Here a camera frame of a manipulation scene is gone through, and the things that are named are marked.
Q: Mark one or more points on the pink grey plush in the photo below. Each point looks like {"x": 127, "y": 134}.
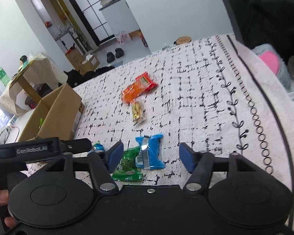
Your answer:
{"x": 269, "y": 61}

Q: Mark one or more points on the brown cardboard box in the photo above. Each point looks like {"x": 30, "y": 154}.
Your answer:
{"x": 61, "y": 117}

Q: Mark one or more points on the tall cardboard box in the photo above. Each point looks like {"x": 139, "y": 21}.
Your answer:
{"x": 74, "y": 57}

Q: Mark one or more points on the dark green snack packet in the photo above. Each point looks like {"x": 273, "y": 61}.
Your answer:
{"x": 126, "y": 167}

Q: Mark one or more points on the pack of water bottles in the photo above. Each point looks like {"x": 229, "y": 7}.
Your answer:
{"x": 123, "y": 36}

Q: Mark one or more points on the dark-haired figurine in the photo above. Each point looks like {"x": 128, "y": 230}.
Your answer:
{"x": 24, "y": 60}

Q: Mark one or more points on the black-framed glass door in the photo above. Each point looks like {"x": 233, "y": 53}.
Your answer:
{"x": 90, "y": 7}

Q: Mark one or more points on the light green snack packet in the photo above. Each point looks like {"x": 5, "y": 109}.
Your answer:
{"x": 41, "y": 123}

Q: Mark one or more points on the small table with cloth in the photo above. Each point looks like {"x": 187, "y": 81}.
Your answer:
{"x": 49, "y": 71}

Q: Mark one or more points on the green soda bottle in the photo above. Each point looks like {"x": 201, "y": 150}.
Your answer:
{"x": 1, "y": 74}

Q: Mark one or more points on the yellow wooden table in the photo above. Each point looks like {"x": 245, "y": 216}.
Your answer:
{"x": 30, "y": 90}

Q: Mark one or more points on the clear peanut packet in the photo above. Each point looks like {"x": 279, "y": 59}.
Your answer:
{"x": 138, "y": 112}

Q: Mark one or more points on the white black-patterned blanket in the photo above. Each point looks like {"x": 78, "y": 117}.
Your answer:
{"x": 198, "y": 90}

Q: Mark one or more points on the small blue snack packet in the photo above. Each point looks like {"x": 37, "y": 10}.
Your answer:
{"x": 98, "y": 147}

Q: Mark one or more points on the open cardboard box with tissue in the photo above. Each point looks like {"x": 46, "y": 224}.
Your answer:
{"x": 89, "y": 63}

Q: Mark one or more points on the white kitchen cabinet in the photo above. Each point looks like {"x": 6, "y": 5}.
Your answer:
{"x": 117, "y": 14}

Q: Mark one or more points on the orange red snack packet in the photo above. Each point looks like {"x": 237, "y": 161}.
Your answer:
{"x": 137, "y": 88}

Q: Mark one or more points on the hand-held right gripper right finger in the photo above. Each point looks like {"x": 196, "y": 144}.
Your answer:
{"x": 187, "y": 159}

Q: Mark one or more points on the red oil bottle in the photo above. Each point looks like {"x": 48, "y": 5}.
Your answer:
{"x": 143, "y": 39}

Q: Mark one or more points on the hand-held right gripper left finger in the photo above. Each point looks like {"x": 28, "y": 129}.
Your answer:
{"x": 115, "y": 156}

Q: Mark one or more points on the brown round tub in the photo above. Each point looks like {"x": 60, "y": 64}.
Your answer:
{"x": 183, "y": 40}

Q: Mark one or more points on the black fleece jacket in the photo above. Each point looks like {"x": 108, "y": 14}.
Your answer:
{"x": 272, "y": 12}

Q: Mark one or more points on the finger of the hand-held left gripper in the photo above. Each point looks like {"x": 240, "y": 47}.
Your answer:
{"x": 76, "y": 145}

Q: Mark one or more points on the pile of black clothes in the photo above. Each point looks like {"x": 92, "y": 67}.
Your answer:
{"x": 88, "y": 73}

